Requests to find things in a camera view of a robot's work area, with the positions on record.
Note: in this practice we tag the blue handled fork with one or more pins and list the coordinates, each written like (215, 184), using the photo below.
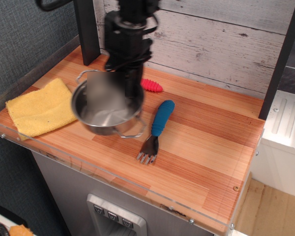
(149, 150)

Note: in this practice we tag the white toy sink unit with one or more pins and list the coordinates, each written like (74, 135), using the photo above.
(274, 161)

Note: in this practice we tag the yellow cloth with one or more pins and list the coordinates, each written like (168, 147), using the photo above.
(42, 111)

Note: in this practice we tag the clear acrylic edge guard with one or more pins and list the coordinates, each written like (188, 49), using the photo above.
(198, 174)

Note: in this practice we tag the left dark post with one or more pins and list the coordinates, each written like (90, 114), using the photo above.
(87, 28)

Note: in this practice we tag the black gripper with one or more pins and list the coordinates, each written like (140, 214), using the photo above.
(125, 44)

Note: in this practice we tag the orange object bottom left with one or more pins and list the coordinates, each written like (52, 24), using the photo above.
(20, 230)

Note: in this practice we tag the right dark post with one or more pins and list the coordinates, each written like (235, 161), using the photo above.
(279, 69)

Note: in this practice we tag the dark post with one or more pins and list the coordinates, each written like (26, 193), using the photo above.
(87, 28)
(279, 69)

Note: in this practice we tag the red handled spoon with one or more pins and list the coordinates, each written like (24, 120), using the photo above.
(151, 85)

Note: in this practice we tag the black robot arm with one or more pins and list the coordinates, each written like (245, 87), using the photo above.
(135, 11)

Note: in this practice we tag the stainless steel pot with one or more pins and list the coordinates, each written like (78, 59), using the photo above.
(100, 104)

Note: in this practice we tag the grey cabinet with dispenser panel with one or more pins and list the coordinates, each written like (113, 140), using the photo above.
(91, 207)

